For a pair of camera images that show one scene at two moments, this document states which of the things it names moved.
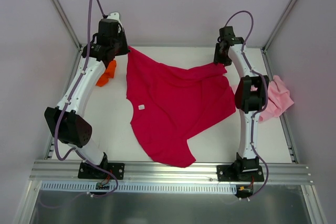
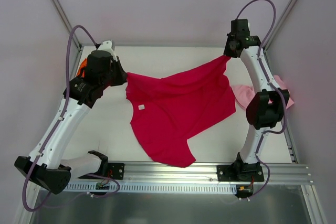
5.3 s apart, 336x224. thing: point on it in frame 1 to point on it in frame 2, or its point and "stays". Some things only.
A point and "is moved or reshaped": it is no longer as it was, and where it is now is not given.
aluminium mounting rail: [66, 172] stays
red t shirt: [170, 104] is moved or reshaped
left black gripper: [121, 48] to [119, 74]
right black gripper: [220, 56] to [228, 51]
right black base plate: [239, 173] stays
